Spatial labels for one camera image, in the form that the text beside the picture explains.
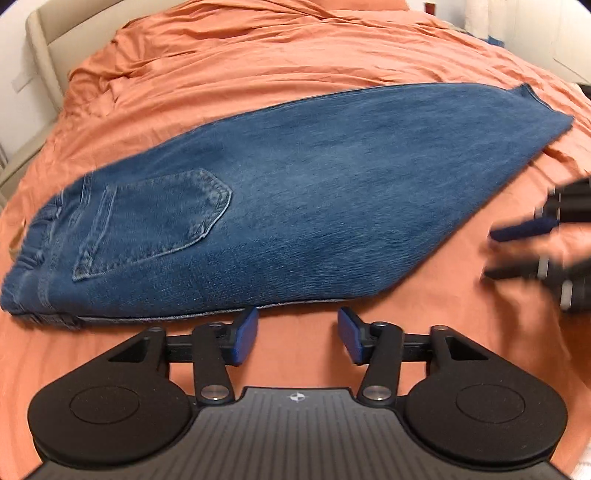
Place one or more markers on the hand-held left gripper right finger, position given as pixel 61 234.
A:
pixel 349 335

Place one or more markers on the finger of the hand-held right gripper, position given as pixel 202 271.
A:
pixel 512 271
pixel 524 230

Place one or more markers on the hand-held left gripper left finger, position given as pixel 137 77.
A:
pixel 247 335

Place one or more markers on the blue denim pants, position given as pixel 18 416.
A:
pixel 295 203

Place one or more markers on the small blue object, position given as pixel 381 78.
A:
pixel 497 41

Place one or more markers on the white rounded object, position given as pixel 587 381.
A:
pixel 482 18

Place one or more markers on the beige nightstand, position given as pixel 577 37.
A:
pixel 21 170

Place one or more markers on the orange bed cover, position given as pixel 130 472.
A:
pixel 286 50

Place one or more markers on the beige padded headboard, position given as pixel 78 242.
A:
pixel 51 41

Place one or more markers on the white wall switch plate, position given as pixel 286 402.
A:
pixel 22 79

